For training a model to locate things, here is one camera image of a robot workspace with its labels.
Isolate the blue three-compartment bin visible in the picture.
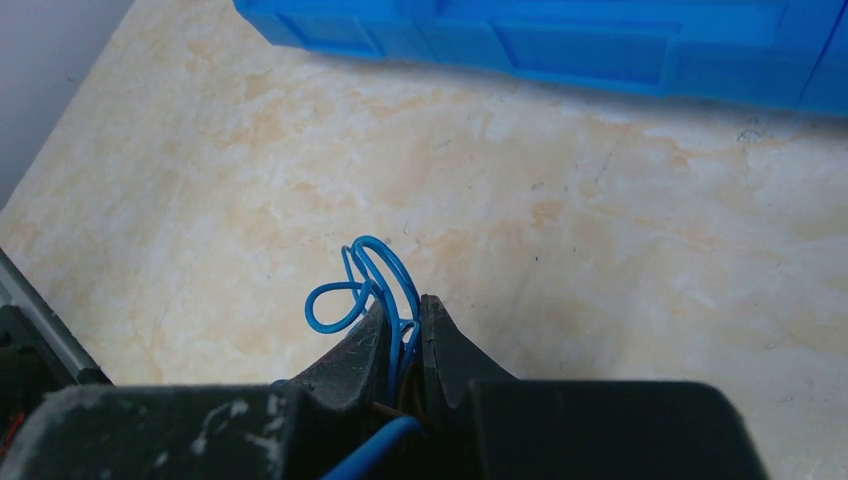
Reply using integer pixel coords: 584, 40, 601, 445
235, 1, 847, 116

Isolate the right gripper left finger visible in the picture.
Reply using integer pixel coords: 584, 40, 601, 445
271, 303, 391, 479

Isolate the bundle of cables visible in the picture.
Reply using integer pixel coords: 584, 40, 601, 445
304, 235, 425, 480

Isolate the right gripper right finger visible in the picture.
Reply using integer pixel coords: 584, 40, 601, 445
419, 295, 515, 479

